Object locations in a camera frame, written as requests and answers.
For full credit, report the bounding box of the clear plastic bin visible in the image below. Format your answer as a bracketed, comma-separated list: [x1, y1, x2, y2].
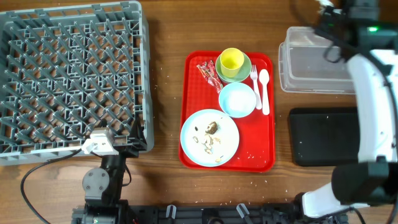
[279, 27, 354, 95]

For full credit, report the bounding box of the grey dishwasher rack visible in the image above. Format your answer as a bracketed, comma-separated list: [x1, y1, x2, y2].
[1, 1, 154, 166]

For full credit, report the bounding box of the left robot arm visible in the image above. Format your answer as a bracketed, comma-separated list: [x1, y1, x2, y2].
[72, 118, 147, 224]

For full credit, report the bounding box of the green plastic bowl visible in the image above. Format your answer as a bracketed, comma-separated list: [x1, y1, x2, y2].
[215, 53, 252, 83]

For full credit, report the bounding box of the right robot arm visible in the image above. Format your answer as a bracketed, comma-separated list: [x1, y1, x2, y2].
[297, 1, 397, 223]

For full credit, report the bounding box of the black tray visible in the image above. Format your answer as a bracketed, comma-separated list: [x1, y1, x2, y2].
[289, 107, 360, 167]

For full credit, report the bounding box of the light blue bowl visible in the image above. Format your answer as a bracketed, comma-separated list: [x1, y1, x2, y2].
[218, 83, 256, 118]

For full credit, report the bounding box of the white plastic spoon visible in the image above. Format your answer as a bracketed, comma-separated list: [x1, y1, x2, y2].
[259, 69, 270, 115]

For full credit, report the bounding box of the yellow plastic cup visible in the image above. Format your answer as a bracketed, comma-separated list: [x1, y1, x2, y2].
[220, 48, 244, 78]

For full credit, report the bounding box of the white plastic fork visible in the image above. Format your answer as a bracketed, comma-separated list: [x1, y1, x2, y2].
[250, 65, 262, 110]

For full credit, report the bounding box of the red plastic tray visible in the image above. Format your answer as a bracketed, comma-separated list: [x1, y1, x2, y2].
[180, 50, 275, 172]

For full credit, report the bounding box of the light blue plate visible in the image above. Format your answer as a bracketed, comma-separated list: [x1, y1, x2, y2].
[180, 109, 240, 167]

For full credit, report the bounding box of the brown food scrap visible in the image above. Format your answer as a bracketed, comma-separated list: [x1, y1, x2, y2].
[205, 121, 218, 134]

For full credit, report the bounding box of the red snack wrapper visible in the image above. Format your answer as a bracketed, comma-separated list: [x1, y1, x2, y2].
[197, 60, 223, 94]

